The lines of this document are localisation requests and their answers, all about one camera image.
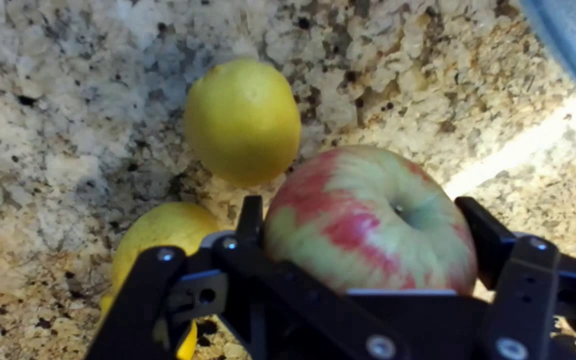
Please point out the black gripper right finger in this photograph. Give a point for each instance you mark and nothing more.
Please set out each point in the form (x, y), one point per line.
(493, 240)

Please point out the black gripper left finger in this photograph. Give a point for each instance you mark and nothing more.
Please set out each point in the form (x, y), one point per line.
(251, 220)

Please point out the red yellow apple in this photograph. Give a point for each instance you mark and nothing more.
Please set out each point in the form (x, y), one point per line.
(362, 216)

